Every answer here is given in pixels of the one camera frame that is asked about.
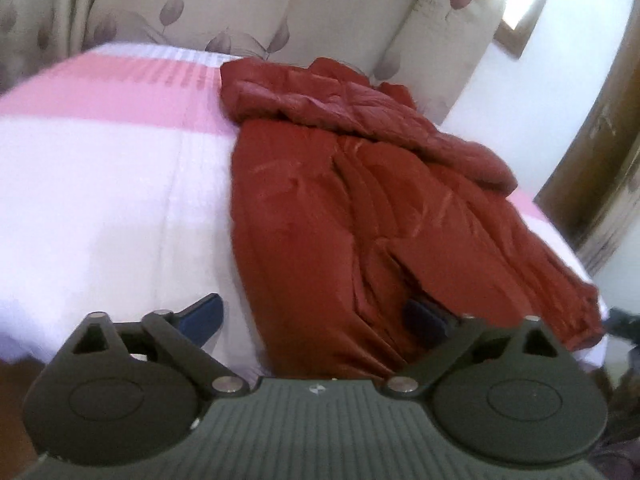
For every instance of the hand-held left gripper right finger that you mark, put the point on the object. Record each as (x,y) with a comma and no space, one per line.
(426,319)

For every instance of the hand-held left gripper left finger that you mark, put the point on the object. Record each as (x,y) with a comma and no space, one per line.
(201,318)

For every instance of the red padded jacket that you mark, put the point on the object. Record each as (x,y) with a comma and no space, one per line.
(350,200)

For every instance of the leaf print headboard cloth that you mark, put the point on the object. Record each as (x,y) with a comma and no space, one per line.
(190,5)

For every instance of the leaf print curtain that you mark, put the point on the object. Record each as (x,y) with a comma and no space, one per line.
(35,15)

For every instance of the wooden door frame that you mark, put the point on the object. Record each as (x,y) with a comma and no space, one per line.
(595,160)

